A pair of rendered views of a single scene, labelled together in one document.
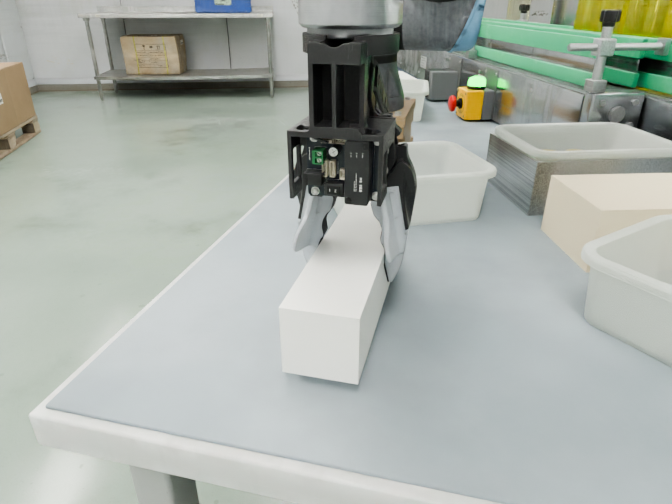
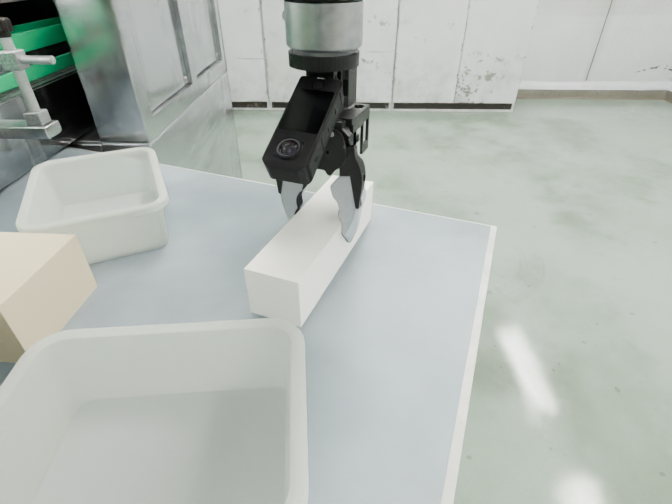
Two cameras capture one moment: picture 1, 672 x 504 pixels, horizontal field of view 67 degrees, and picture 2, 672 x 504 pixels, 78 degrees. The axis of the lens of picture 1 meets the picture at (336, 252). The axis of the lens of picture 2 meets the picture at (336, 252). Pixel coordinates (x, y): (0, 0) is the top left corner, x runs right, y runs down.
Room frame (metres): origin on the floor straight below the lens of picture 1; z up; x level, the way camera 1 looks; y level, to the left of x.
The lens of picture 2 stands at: (0.85, 0.06, 1.08)
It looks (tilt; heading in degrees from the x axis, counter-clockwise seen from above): 35 degrees down; 188
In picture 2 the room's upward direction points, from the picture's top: straight up
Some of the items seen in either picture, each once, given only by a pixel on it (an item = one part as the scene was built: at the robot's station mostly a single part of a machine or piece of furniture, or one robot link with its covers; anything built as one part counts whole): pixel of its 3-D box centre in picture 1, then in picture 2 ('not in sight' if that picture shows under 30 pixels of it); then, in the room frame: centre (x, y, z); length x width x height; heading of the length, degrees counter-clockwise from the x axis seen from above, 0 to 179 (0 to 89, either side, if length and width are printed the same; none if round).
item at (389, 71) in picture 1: (366, 79); not in sight; (1.03, -0.06, 0.89); 0.15 x 0.15 x 0.10
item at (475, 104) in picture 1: (473, 103); not in sight; (1.31, -0.35, 0.79); 0.07 x 0.07 x 0.07; 6
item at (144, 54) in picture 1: (155, 53); not in sight; (6.20, 2.06, 0.45); 0.62 x 0.44 x 0.40; 91
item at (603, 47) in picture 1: (616, 51); not in sight; (0.89, -0.46, 0.95); 0.17 x 0.03 x 0.12; 96
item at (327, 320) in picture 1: (353, 271); (319, 239); (0.43, -0.02, 0.79); 0.24 x 0.06 x 0.06; 166
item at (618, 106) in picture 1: (611, 112); not in sight; (0.89, -0.48, 0.85); 0.09 x 0.04 x 0.07; 96
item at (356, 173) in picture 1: (347, 118); (327, 110); (0.40, -0.01, 0.94); 0.09 x 0.08 x 0.12; 166
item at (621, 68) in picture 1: (467, 32); not in sight; (1.80, -0.43, 0.93); 1.75 x 0.01 x 0.08; 6
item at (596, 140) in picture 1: (576, 163); not in sight; (0.76, -0.37, 0.80); 0.22 x 0.17 x 0.09; 96
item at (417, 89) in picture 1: (394, 101); not in sight; (1.38, -0.15, 0.78); 0.22 x 0.17 x 0.09; 171
